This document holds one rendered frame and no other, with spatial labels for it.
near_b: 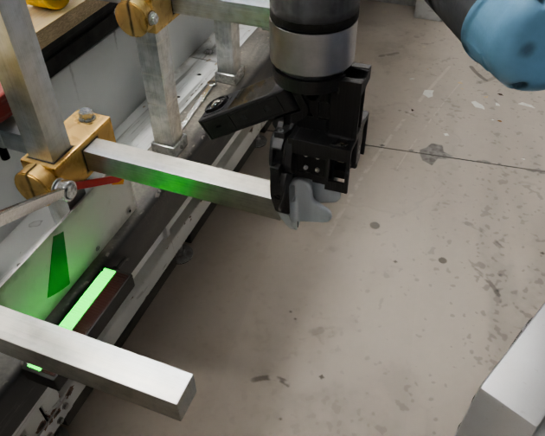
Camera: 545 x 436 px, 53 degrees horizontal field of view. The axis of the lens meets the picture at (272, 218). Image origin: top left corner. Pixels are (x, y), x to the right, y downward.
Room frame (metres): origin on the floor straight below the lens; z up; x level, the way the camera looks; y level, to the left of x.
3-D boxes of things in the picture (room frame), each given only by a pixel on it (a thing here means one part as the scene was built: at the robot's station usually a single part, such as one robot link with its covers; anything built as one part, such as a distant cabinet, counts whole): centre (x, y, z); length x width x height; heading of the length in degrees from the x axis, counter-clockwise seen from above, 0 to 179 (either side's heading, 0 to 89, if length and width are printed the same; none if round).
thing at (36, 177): (0.55, 0.26, 0.85); 0.14 x 0.06 x 0.05; 159
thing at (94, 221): (0.49, 0.25, 0.75); 0.26 x 0.01 x 0.10; 159
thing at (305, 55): (0.46, -0.04, 1.04); 0.08 x 0.08 x 0.05
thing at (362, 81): (0.45, -0.04, 0.96); 0.09 x 0.08 x 0.12; 69
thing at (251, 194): (0.54, 0.19, 0.84); 0.43 x 0.03 x 0.04; 69
